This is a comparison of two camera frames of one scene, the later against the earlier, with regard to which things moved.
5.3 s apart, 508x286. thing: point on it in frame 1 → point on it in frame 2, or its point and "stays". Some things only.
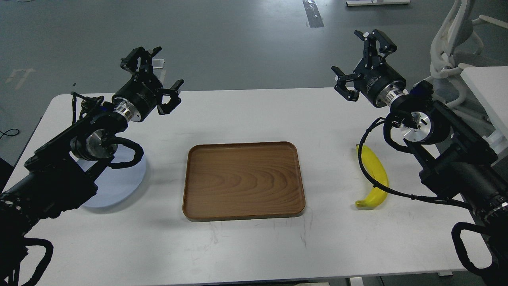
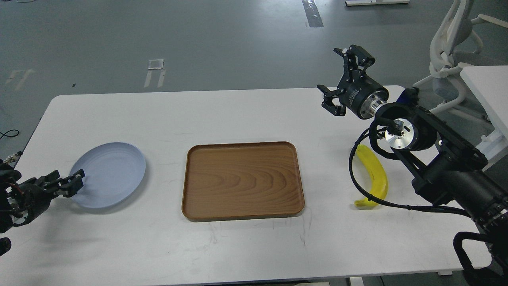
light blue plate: (114, 184) stays
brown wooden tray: (242, 180) stays
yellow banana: (375, 169) stays
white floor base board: (356, 2) stays
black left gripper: (141, 91) → (26, 201)
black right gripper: (375, 79) → (358, 92)
